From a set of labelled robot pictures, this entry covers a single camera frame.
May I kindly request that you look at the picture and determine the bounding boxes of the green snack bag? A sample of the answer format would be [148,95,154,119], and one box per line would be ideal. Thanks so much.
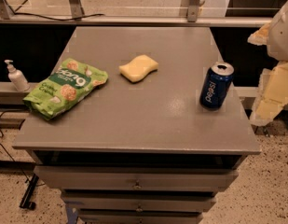
[23,58,108,120]

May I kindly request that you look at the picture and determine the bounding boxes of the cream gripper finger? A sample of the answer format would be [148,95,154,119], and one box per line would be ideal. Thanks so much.
[250,62,288,126]

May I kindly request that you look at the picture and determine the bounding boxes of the grey drawer cabinet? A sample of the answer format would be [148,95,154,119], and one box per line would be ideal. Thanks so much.
[12,26,262,224]

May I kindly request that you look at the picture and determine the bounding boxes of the black metal floor stand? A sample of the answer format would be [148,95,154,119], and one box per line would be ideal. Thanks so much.
[20,175,39,210]

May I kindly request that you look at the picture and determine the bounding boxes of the black cable behind table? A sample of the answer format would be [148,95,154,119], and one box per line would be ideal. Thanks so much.
[11,11,106,21]

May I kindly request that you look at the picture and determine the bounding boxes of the blue pepsi can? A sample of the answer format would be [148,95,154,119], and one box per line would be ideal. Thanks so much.
[199,62,234,110]

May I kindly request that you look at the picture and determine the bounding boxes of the top grey drawer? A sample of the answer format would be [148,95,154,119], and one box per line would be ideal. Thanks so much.
[34,166,238,192]

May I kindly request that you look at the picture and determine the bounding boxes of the white pump bottle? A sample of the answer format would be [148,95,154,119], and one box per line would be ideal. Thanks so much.
[5,60,30,91]

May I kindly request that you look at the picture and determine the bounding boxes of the grey drawer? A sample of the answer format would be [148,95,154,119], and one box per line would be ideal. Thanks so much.
[79,210,203,224]
[34,166,238,192]
[62,191,216,212]

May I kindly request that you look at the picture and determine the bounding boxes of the yellow sponge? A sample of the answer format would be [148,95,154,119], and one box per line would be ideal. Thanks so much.
[119,55,158,83]

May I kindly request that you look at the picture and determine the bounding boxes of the bottom grey drawer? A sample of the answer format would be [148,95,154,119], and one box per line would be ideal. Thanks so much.
[79,210,203,224]

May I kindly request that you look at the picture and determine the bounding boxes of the middle grey drawer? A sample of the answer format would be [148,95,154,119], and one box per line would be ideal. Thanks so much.
[62,191,216,212]

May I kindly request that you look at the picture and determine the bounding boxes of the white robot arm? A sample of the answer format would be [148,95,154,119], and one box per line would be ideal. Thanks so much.
[248,1,288,126]

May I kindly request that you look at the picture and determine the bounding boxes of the black floor cable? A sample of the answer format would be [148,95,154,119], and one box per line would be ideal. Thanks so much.
[0,109,31,184]

